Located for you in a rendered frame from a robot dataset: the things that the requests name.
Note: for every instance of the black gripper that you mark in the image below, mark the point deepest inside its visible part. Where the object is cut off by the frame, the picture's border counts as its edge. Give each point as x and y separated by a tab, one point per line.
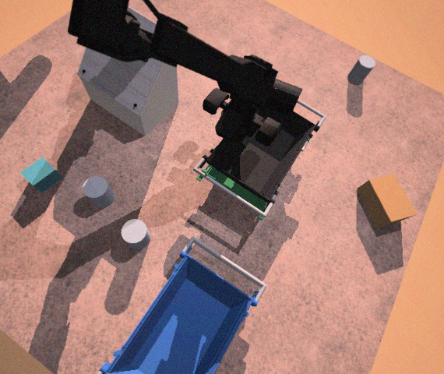
267	131

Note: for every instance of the tan rectangular block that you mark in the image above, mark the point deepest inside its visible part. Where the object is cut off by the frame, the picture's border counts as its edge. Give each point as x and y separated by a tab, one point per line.
386	200

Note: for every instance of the grey cylinder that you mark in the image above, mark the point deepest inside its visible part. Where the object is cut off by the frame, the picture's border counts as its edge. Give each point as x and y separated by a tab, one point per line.
136	234
98	191
361	69

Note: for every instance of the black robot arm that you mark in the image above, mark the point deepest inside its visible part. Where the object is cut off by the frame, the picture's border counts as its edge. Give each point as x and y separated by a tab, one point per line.
107	27

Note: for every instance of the teal block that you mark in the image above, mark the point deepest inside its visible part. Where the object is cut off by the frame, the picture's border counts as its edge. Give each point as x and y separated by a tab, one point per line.
41	175

